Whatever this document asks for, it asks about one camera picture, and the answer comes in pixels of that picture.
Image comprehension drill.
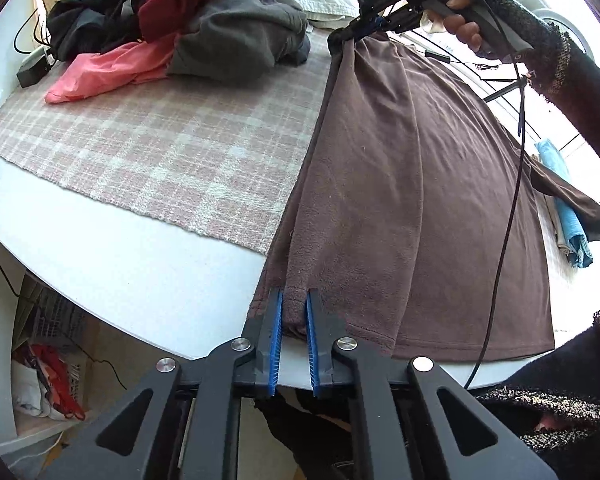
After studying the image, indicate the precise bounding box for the brown fleece garment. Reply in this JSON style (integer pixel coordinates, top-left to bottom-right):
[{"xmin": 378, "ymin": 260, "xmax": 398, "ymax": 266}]
[{"xmin": 249, "ymin": 34, "xmax": 600, "ymax": 362}]

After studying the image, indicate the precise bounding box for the black sleeved left forearm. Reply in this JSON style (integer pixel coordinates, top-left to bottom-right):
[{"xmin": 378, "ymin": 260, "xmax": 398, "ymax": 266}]
[{"xmin": 477, "ymin": 310, "xmax": 600, "ymax": 479}]

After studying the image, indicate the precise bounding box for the person right hand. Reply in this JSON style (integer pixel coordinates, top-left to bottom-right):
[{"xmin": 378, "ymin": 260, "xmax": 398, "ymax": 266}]
[{"xmin": 426, "ymin": 0, "xmax": 482, "ymax": 53}]

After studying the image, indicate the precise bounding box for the grey garment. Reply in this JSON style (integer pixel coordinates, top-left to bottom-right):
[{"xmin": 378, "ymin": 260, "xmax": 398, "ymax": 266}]
[{"xmin": 166, "ymin": 0, "xmax": 311, "ymax": 84}]

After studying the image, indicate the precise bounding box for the plaid pink bed sheet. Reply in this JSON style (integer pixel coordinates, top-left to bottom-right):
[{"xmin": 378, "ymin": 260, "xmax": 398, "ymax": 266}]
[{"xmin": 0, "ymin": 29, "xmax": 330, "ymax": 254}]

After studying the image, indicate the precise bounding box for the folded blue cloth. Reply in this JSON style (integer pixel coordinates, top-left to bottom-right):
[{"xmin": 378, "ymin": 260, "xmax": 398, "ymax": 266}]
[{"xmin": 535, "ymin": 139, "xmax": 593, "ymax": 269}]

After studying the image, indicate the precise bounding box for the folded beige cloth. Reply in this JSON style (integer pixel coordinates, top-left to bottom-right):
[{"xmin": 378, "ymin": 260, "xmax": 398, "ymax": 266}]
[{"xmin": 543, "ymin": 195, "xmax": 571, "ymax": 258}]

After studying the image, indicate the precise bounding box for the dark slate blue garment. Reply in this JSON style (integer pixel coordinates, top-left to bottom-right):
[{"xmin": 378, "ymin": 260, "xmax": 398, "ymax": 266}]
[{"xmin": 46, "ymin": 0, "xmax": 144, "ymax": 62}]

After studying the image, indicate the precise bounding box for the pink cloth piece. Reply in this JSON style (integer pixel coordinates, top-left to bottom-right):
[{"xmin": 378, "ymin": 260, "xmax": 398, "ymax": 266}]
[{"xmin": 44, "ymin": 32, "xmax": 178, "ymax": 104}]

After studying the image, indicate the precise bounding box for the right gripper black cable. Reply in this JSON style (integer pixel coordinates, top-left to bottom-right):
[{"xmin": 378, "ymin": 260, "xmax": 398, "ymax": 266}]
[{"xmin": 462, "ymin": 0, "xmax": 529, "ymax": 391}]

